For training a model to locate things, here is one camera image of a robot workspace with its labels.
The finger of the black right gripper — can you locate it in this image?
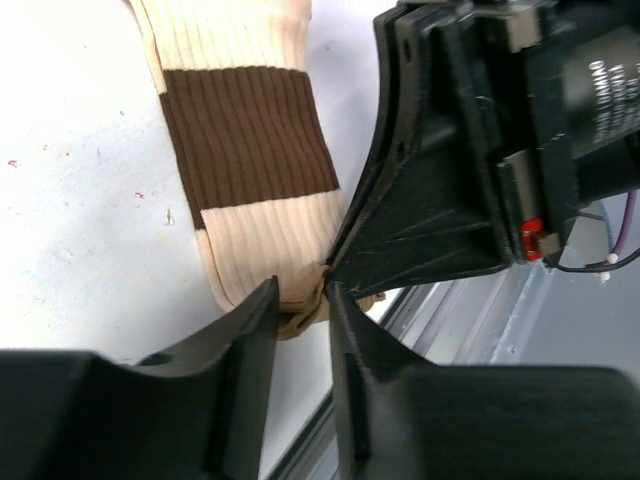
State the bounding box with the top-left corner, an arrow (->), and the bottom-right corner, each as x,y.
329,1 -> 514,298

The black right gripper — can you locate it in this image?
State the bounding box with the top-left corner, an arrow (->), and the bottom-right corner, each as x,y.
399,0 -> 640,261

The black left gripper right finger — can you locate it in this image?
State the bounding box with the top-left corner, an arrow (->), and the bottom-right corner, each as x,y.
327,283 -> 639,479

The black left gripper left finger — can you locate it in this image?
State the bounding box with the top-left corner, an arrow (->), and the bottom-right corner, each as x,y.
1,279 -> 279,479

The cream and brown sock pair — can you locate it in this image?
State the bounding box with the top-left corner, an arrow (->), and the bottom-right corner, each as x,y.
122,0 -> 386,342

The aluminium front rail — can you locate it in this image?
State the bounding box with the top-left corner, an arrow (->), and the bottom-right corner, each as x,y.
270,266 -> 639,479

